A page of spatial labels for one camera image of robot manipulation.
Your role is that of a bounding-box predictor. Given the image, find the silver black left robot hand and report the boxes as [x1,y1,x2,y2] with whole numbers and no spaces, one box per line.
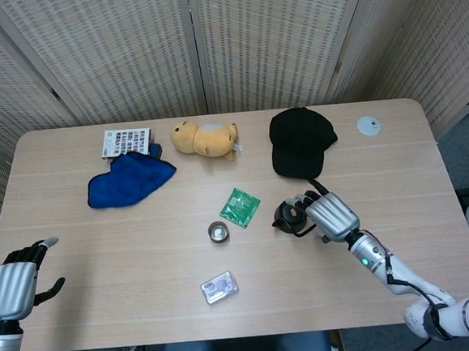
[0,236,70,323]

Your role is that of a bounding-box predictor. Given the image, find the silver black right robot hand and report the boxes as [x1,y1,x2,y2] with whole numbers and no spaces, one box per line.
[279,175,362,248]

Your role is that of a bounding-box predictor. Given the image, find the black teapot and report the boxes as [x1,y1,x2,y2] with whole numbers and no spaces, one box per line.
[270,199,320,239]

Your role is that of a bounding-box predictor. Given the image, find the small metal cup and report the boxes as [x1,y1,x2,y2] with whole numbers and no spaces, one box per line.
[206,220,231,246]

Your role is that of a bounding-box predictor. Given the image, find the black baseball cap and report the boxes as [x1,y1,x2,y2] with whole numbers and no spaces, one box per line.
[266,103,342,183]

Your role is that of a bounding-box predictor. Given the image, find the green foil sachet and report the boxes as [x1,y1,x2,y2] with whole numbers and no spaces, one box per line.
[217,185,264,232]

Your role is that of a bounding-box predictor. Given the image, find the round grey grommet cover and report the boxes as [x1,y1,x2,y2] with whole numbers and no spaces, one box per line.
[355,114,382,137]

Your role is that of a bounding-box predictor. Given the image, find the clear plastic floss box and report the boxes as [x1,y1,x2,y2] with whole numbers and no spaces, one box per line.
[198,270,241,307]

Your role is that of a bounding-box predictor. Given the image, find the yellow plush bear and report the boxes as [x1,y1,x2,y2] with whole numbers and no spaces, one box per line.
[168,117,245,166]

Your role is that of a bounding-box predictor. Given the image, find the blue cloth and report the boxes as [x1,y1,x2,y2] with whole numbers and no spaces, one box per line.
[83,148,180,211]

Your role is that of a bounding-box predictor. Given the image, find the small dark blue box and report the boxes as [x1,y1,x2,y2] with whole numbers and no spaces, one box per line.
[147,141,164,161]

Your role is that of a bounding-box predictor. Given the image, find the woven folding screen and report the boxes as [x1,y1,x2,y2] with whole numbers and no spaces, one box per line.
[0,0,469,276]

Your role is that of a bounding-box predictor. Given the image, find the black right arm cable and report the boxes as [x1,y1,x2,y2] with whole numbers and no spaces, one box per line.
[381,247,456,351]

